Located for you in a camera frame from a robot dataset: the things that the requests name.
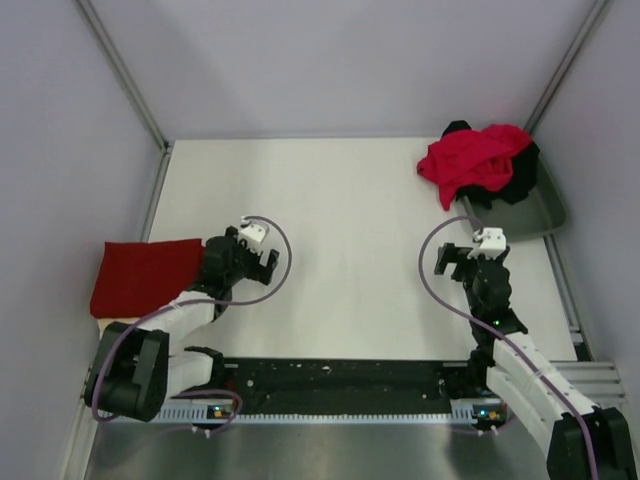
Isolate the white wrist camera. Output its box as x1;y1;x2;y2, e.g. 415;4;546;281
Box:
237;217;269;255
468;227;508;260

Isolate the bright red t shirt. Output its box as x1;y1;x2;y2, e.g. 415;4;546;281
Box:
416;120;540;211

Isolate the grey plastic tray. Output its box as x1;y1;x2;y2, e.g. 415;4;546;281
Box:
460;156;569;243

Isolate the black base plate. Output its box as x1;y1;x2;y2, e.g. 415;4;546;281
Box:
186;357;496;414

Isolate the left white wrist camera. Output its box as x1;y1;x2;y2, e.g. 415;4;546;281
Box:
237;217;269;255

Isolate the dark red t shirt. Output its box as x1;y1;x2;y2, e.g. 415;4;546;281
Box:
89;238;204;319

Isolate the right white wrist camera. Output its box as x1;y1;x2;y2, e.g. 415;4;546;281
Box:
468;227;508;260

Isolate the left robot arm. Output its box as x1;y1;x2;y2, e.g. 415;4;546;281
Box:
83;216;280;423

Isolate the left aluminium corner post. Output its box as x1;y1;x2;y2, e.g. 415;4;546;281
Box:
74;0;171;151

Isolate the grey slotted cable duct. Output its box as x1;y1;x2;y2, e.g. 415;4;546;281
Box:
152;403;508;427

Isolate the aluminium corner post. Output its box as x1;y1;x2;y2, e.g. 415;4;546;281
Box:
524;0;613;135
74;0;171;151

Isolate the aluminium front rail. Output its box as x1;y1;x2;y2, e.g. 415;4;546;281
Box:
79;363;626;404

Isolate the black t shirt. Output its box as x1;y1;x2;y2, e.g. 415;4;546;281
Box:
443;121;540;209

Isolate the folded beige t shirt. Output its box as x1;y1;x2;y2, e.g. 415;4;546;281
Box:
96;317;139;332

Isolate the right aluminium corner post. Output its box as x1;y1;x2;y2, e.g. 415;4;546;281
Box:
524;0;613;135

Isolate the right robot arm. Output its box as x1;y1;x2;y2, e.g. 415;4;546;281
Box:
434;243;638;479

